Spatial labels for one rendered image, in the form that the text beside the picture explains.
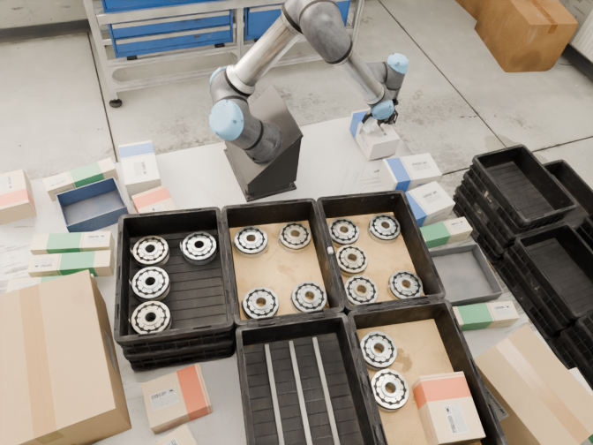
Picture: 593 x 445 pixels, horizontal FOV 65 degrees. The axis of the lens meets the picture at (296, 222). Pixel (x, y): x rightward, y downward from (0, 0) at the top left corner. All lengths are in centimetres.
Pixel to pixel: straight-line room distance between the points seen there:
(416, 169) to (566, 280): 89
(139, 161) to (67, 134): 142
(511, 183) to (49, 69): 296
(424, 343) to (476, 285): 40
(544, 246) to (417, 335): 115
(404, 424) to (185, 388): 58
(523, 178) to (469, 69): 168
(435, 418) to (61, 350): 94
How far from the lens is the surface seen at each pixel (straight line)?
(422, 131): 330
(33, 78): 367
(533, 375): 149
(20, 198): 183
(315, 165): 191
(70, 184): 184
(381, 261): 152
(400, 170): 185
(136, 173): 177
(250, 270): 144
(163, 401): 137
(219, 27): 314
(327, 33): 136
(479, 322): 162
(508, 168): 252
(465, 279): 174
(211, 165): 189
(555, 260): 243
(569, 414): 150
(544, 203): 245
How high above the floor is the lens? 208
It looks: 53 degrees down
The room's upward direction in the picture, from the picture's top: 9 degrees clockwise
